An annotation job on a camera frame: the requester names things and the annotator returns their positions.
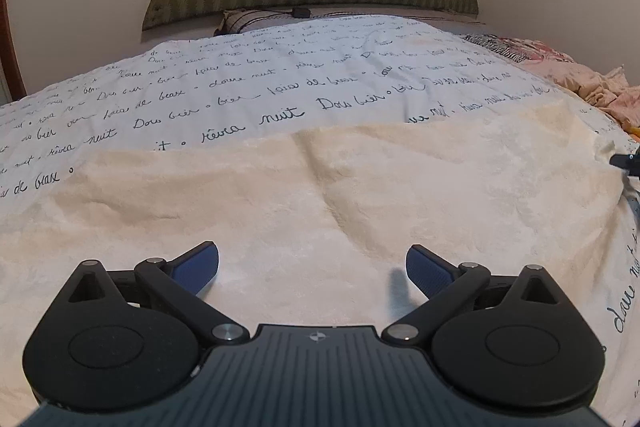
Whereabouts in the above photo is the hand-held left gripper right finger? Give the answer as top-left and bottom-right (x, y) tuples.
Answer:
(381, 244), (572, 350)

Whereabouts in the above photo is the striped pillow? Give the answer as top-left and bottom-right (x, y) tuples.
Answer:
(215, 8), (321, 36)

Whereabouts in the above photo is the white script-printed blanket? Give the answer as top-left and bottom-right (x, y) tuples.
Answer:
(0, 14), (640, 427)

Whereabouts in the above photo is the zebra-striped cloth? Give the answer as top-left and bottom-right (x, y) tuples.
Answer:
(460, 33), (527, 64)

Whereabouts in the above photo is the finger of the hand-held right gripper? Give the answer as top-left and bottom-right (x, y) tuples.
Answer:
(609, 150), (640, 180)

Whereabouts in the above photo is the brown wooden door frame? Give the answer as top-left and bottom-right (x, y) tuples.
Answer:
(0, 0), (27, 100)

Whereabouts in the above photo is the cream towel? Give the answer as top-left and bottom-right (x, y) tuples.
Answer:
(0, 99), (632, 408)

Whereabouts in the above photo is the pink floral quilt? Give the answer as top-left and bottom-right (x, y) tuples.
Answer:
(500, 38), (640, 140)

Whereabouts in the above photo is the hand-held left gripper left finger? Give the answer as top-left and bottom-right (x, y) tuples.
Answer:
(64, 241), (251, 350)

